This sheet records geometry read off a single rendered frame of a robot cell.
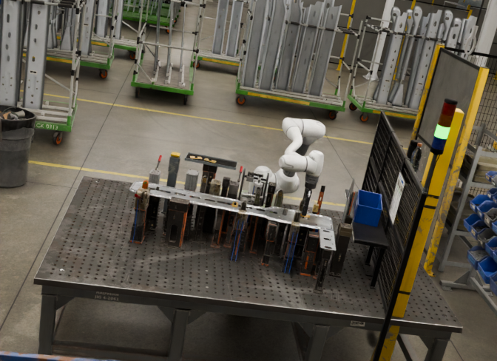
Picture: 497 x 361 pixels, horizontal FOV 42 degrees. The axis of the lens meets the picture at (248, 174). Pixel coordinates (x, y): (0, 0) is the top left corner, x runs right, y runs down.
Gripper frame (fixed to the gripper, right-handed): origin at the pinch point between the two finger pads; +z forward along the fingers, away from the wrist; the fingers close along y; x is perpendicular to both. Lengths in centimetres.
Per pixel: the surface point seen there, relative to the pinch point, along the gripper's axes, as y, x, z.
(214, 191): -12, -63, 4
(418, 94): -776, 225, 48
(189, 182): -12, -80, 1
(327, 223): 0.6, 16.4, 6.1
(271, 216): 7.6, -21.6, 5.9
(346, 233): 16.8, 27.8, 3.9
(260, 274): 34, -22, 36
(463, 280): -145, 170, 99
